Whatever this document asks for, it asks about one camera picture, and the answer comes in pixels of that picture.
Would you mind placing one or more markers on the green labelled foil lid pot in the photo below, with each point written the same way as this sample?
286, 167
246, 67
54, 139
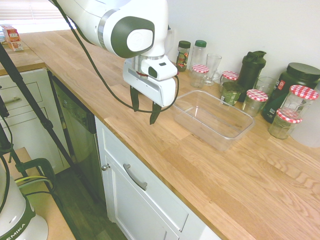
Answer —
232, 96

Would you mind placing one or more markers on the large black protein tub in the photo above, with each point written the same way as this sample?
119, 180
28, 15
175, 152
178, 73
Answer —
297, 75

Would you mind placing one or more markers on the wooden robot mounting board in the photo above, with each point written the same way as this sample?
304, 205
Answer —
57, 220

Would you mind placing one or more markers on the clear bottle green lid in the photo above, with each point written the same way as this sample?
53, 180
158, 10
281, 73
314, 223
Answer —
198, 53

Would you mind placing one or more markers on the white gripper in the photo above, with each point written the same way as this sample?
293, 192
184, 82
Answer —
150, 91

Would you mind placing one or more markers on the black shaker bottle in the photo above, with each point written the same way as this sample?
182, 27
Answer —
251, 72

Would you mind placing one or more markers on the dark lidded spice jar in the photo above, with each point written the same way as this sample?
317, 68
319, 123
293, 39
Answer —
183, 56

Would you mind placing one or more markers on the clear plastic rectangular container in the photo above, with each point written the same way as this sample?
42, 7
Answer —
212, 120

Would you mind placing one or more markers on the dark green screw clamp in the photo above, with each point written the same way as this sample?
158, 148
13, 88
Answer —
47, 167

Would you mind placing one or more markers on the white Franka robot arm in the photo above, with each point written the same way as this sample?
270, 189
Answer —
100, 15

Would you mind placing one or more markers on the red checked lid glass jar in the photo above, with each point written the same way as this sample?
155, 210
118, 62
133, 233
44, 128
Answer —
255, 103
283, 126
229, 75
200, 72

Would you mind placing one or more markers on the white counter base cabinet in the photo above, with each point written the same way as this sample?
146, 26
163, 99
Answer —
140, 212

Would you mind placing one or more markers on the silver round cabinet knob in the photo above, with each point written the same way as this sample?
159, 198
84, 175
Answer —
106, 167

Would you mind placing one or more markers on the black camera tripod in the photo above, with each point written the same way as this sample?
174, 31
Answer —
25, 85

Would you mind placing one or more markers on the white window blind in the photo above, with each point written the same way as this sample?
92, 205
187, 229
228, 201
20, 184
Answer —
25, 10

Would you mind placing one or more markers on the clear glass tumbler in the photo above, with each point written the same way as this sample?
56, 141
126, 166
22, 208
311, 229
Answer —
266, 83

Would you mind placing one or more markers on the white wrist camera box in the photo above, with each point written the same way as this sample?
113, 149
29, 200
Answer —
162, 71

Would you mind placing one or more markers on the white drawer cabinet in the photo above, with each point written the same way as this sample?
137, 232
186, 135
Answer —
27, 125

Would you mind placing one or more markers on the large red checked lid jar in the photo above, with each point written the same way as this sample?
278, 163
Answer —
300, 98

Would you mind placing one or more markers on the dark dishwasher front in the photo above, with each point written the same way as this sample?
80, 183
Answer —
80, 130

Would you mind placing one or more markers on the orange white food box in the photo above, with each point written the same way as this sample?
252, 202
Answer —
16, 46
11, 35

